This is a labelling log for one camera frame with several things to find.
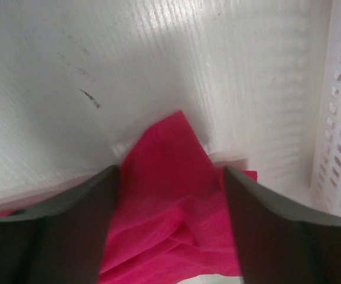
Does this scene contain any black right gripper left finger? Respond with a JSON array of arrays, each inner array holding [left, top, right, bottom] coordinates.
[[0, 165, 119, 283]]

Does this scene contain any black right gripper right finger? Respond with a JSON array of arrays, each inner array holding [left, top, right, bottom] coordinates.
[[223, 166, 341, 283]]

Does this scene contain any crimson pink t shirt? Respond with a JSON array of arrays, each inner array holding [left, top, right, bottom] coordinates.
[[0, 109, 258, 284]]

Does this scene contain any white perforated plastic basket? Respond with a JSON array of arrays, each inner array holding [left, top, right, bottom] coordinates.
[[311, 1, 341, 216]]

